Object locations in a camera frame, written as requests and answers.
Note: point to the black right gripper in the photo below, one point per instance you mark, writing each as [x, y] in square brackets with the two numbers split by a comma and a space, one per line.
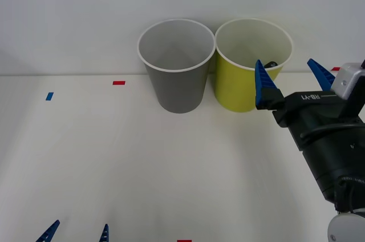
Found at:
[316, 110]

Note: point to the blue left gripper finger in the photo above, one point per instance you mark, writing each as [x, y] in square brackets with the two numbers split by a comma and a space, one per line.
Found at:
[48, 232]
[104, 234]

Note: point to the green plastic bottle black cap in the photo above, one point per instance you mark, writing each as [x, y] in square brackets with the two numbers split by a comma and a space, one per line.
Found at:
[271, 63]

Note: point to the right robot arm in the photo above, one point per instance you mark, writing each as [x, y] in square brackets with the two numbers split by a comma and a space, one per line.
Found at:
[330, 165]

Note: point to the yellow-green plastic waste bin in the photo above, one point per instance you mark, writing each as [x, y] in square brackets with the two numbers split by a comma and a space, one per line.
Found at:
[233, 88]

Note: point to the grey plastic waste bin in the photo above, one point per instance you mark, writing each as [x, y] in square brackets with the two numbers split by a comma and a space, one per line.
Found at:
[178, 90]

